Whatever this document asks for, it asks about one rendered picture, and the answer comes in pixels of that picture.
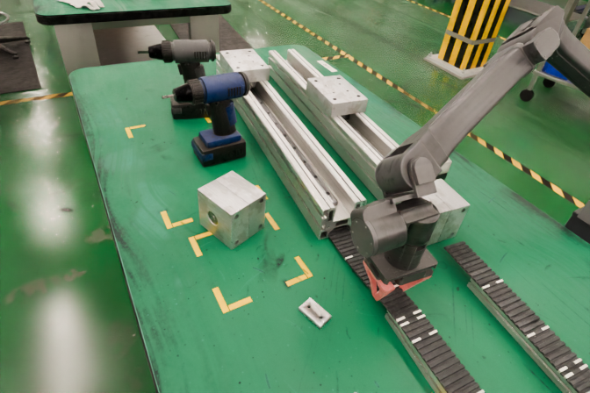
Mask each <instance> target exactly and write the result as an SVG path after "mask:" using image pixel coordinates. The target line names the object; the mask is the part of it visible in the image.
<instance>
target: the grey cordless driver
mask: <svg viewBox="0 0 590 393"><path fill-rule="evenodd" d="M138 54H149V57H150V58H153V59H157V60H161V61H162V60H163V61H164V63H172V61H175V63H180V64H177V66H178V70H179V74H180V75H183V80H184V83H186V82H187V80H190V79H196V78H199V77H203V76H206V75H205V68H204V65H203V64H201V63H200V62H209V60H211V61H214V60H216V48H215V43H214V42H212V39H210V42H209V41H207V39H173V42H171V41H170V40H162V43H159V44H156V45H152V46H149V47H148V51H138ZM170 105H171V113H172V115H173V119H187V118H210V117H211V116H208V115H207V113H206V108H205V104H204V103H202V104H198V105H192V104H191V103H180V102H176V101H175V99H174V97H171V98H170Z"/></svg>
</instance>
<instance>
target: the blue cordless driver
mask: <svg viewBox="0 0 590 393"><path fill-rule="evenodd" d="M249 90H250V84H249V79H248V77H247V75H246V74H245V73H244V72H242V71H241V72H231V73H225V74H219V75H208V76H203V77H199V78H196V79H190V80H187V82H186V83H185V84H183V85H181V86H179V87H176V88H174V89H173V90H172V93H173V94H172V95H167V96H162V99H165V98H170V97H174V99H175V101H176V102H180V103H191V104H192V105H198V104H202V103H204V104H205V108H206V113H207V115H208V116H211V121H212V129H208V130H204V131H200V132H199V136H197V137H194V138H193V140H192V141H191V145H192V147H193V152H194V154H195V155H196V156H197V158H198V159H199V161H200V162H201V164H202V165H203V167H209V166H212V165H215V164H219V163H222V162H226V161H231V160H235V159H239V158H242V157H245V156H246V140H245V139H244V138H243V137H242V136H241V135H240V133H239V132H238V131H237V130H236V127H235V123H236V122H237V119H236V114H235V108H234V101H233V100H230V99H234V98H238V97H242V96H246V95H247V94H248V93H249Z"/></svg>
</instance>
